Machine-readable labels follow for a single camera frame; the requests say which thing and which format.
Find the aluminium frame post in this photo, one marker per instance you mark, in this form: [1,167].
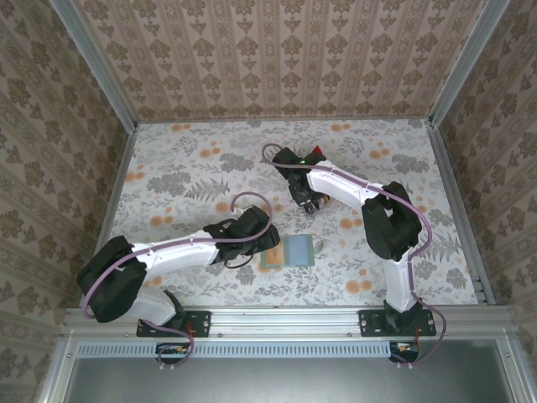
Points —
[470,63]
[96,67]

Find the red card stack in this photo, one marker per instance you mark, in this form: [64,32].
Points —
[319,150]

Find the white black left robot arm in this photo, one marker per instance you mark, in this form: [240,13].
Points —
[176,258]

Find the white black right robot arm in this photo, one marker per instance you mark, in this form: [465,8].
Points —
[340,186]

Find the aluminium lower frame bar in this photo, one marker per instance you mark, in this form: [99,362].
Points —
[55,373]
[517,373]

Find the aluminium table back rail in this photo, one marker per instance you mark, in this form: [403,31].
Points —
[285,120]

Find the aluminium table side rail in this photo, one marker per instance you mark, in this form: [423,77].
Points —
[118,182]
[457,203]

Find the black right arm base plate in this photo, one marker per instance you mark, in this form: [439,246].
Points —
[369,323]

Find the grey metal panel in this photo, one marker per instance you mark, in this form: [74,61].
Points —
[285,382]

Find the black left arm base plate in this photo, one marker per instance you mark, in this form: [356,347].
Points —
[199,323]

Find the clear plastic card tray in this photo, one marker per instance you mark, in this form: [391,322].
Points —
[322,208]

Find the aluminium front rail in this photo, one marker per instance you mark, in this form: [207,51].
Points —
[285,321]

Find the gold card stack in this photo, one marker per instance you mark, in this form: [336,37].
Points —
[327,200]

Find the gold VIP card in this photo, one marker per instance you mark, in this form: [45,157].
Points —
[274,257]

